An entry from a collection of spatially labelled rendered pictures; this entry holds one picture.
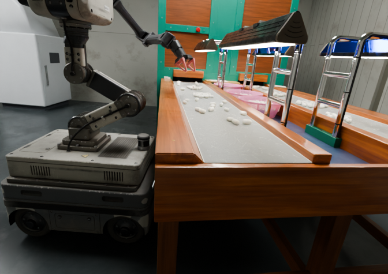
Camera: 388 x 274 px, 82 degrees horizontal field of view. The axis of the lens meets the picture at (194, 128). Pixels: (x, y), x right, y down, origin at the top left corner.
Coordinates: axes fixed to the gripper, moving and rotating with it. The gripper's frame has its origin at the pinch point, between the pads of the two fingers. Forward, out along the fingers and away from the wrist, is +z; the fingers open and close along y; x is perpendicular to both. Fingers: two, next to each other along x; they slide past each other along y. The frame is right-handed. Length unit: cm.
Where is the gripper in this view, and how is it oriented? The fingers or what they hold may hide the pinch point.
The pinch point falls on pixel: (190, 70)
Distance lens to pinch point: 138.8
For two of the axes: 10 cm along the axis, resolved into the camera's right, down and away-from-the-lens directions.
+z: 4.9, 8.7, -0.7
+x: 7.0, -4.4, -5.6
